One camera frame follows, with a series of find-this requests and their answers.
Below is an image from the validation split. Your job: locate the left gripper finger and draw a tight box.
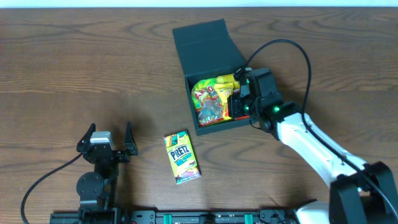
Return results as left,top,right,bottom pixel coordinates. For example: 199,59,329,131
76,123,96,152
124,121,138,156

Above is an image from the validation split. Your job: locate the red tin can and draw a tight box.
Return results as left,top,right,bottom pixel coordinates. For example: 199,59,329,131
231,88,250,121

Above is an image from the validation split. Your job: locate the yellow orange candy packet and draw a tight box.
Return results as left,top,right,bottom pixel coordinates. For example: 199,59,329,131
215,83,234,121

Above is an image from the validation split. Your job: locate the yellow Mentos bottle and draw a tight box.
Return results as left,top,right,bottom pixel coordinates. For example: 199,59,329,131
216,74,240,92

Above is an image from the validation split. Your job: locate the Haribo gummy bag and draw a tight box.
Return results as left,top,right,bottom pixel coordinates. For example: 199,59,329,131
191,78,224,127

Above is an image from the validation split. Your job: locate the yellow Pretz snack box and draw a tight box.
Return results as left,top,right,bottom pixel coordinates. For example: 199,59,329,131
164,131,201,185

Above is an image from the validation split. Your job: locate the black gift box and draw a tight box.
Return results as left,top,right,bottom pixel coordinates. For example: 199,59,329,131
172,19,249,136

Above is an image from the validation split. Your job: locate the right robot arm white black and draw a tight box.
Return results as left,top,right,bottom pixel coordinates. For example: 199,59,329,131
228,68,397,223

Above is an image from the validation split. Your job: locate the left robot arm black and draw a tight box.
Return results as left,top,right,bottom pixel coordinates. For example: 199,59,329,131
76,122,138,212

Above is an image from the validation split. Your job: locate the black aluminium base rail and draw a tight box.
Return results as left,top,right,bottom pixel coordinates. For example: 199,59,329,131
49,208,299,224

